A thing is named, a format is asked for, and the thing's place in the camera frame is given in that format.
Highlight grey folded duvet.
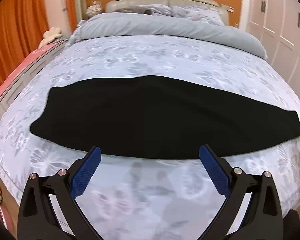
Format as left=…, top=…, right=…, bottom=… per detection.
left=66, top=12, right=267, bottom=60

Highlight white bedside lamp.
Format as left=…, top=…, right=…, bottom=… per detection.
left=85, top=1, right=104, bottom=18

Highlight white flower plush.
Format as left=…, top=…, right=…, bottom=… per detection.
left=38, top=27, right=63, bottom=49

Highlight orange curtain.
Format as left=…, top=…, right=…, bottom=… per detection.
left=0, top=0, right=77, bottom=86

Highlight beige padded headboard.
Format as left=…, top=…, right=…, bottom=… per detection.
left=104, top=0, right=230, bottom=25

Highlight patterned pillow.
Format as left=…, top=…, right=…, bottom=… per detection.
left=115, top=4, right=225, bottom=26

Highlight white wardrobe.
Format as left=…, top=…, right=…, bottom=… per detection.
left=240, top=0, right=300, bottom=99

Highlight pink topped drawer bench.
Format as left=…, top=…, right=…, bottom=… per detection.
left=0, top=38, right=66, bottom=120

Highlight black pants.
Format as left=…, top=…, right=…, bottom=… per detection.
left=30, top=75, right=300, bottom=159

